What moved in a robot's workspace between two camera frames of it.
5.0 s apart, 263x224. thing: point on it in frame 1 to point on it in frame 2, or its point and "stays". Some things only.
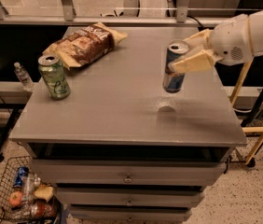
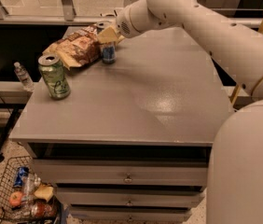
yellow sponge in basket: x=44 y=192 stays
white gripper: x=230 y=41 to x=123 y=22
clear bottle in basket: x=30 y=185 stays
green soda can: x=54 y=76 stays
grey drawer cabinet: x=121 y=149 stays
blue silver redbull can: x=173 y=80 to x=108 y=52
